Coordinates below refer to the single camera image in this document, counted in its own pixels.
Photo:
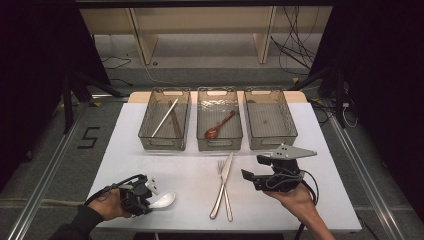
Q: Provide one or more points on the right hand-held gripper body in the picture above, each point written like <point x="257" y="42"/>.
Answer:
<point x="283" y="176"/>

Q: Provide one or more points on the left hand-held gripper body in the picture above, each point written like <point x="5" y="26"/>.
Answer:
<point x="135" y="196"/>

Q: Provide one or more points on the white ceramic spoon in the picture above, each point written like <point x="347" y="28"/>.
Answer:
<point x="166" y="199"/>

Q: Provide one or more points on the silver table knife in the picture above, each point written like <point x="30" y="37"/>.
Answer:
<point x="227" y="166"/>

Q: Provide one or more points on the clear grey plastic bin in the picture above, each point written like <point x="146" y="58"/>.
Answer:
<point x="165" y="126"/>
<point x="220" y="116"/>
<point x="268" y="123"/>

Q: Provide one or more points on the silver fork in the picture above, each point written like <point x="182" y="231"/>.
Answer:
<point x="228" y="210"/>

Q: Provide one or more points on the brown wooden spoon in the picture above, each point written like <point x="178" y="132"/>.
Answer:
<point x="211" y="133"/>

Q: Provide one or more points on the person's right hand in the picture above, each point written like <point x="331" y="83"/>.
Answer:
<point x="295" y="201"/>

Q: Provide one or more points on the person's left hand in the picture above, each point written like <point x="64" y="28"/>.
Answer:
<point x="106" y="206"/>

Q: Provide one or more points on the black metal stand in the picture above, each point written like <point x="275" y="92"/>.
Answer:
<point x="339" y="100"/>
<point x="68" y="103"/>

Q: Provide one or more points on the black curtain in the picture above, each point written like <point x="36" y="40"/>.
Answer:
<point x="33" y="66"/>
<point x="383" y="66"/>

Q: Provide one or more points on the light wooden desk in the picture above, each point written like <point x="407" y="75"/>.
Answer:
<point x="200" y="20"/>

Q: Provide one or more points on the aluminium floor rail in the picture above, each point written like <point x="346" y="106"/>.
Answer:
<point x="40" y="190"/>
<point x="366" y="190"/>

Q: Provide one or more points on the black metal frame bar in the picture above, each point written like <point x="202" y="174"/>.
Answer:
<point x="200" y="3"/>

